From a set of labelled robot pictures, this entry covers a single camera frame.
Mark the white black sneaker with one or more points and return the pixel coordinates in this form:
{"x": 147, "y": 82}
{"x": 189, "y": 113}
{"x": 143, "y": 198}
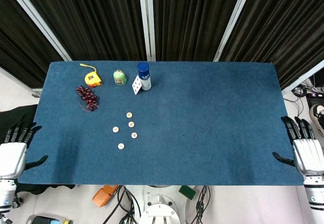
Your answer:
{"x": 317, "y": 115}

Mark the black garment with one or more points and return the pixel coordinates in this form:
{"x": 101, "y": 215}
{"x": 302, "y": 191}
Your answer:
{"x": 17, "y": 115}

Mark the blue felt table cover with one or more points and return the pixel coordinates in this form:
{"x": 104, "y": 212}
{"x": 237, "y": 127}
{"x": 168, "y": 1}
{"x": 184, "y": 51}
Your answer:
{"x": 202, "y": 132}

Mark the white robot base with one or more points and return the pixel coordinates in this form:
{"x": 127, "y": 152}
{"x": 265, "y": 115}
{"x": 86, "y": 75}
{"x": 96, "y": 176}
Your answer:
{"x": 159, "y": 208}

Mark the black caster wheel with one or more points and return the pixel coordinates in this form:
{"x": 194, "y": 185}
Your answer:
{"x": 17, "y": 202}

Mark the yellow orange tape measure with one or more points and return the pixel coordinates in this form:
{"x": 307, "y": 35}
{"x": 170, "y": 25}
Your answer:
{"x": 92, "y": 79}

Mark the dark purple grape bunch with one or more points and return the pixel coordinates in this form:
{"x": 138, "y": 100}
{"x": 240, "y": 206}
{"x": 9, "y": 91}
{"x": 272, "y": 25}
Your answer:
{"x": 88, "y": 97}

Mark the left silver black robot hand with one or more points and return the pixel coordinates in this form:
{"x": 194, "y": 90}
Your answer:
{"x": 12, "y": 158}

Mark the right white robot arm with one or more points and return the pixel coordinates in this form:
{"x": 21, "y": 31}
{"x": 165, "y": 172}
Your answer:
{"x": 315, "y": 191}

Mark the orange box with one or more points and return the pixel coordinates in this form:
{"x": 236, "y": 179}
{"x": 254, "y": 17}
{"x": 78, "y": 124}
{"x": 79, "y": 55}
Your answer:
{"x": 103, "y": 196}

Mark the green black block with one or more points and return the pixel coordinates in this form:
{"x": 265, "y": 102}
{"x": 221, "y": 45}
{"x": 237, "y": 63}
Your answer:
{"x": 187, "y": 192}

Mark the blue capped white bottle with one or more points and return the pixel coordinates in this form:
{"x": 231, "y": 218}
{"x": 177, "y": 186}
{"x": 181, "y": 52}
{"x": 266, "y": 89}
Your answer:
{"x": 144, "y": 77}

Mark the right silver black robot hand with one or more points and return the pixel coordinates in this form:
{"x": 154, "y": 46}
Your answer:
{"x": 308, "y": 155}

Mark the round cream chess piece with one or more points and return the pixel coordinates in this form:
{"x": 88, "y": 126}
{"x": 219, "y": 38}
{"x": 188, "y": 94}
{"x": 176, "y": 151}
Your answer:
{"x": 131, "y": 124}
{"x": 129, "y": 115}
{"x": 134, "y": 135}
{"x": 115, "y": 129}
{"x": 121, "y": 146}

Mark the green doll figurine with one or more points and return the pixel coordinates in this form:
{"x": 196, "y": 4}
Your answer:
{"x": 119, "y": 78}

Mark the red diamonds playing card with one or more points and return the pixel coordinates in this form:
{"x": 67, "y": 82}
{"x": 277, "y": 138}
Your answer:
{"x": 136, "y": 85}

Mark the black electronic box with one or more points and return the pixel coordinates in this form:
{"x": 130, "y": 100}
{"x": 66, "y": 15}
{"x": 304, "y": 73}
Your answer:
{"x": 315, "y": 98}

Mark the grey device with screen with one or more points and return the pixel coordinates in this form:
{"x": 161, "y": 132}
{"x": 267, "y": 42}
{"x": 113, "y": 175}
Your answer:
{"x": 48, "y": 219}

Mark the white frame post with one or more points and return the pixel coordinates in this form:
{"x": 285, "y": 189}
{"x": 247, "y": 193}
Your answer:
{"x": 36, "y": 18}
{"x": 148, "y": 18}
{"x": 234, "y": 18}
{"x": 20, "y": 80}
{"x": 303, "y": 76}

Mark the black pleated curtain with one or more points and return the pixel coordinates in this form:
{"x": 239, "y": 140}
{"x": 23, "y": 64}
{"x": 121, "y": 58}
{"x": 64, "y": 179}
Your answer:
{"x": 283, "y": 31}
{"x": 192, "y": 18}
{"x": 88, "y": 18}
{"x": 20, "y": 44}

